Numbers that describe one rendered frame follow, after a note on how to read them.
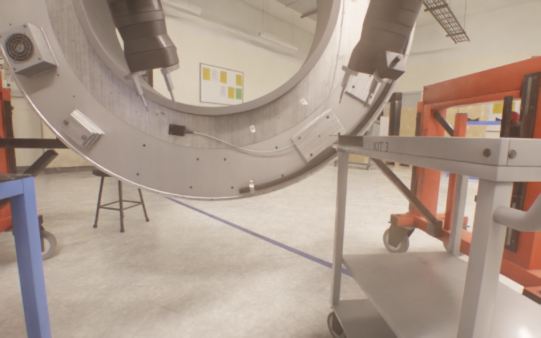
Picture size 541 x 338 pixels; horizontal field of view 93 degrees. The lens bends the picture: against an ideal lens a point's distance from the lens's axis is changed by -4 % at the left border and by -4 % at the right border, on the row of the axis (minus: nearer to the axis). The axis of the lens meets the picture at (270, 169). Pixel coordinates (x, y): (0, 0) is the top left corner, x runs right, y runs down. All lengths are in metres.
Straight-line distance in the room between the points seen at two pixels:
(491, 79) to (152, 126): 1.27
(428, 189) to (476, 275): 1.25
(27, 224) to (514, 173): 0.79
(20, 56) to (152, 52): 0.68
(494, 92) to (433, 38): 8.89
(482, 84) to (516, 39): 8.38
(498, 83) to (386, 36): 0.91
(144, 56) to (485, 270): 0.55
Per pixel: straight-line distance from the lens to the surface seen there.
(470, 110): 6.89
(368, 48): 0.47
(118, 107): 1.01
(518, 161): 0.41
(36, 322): 0.79
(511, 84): 1.31
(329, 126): 0.95
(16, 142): 1.48
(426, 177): 1.65
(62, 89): 1.10
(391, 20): 0.47
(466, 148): 0.42
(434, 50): 10.08
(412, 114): 7.15
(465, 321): 0.47
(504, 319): 0.83
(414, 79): 10.03
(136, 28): 0.48
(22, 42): 1.12
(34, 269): 0.74
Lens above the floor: 0.69
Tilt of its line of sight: 7 degrees down
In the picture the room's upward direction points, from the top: 1 degrees clockwise
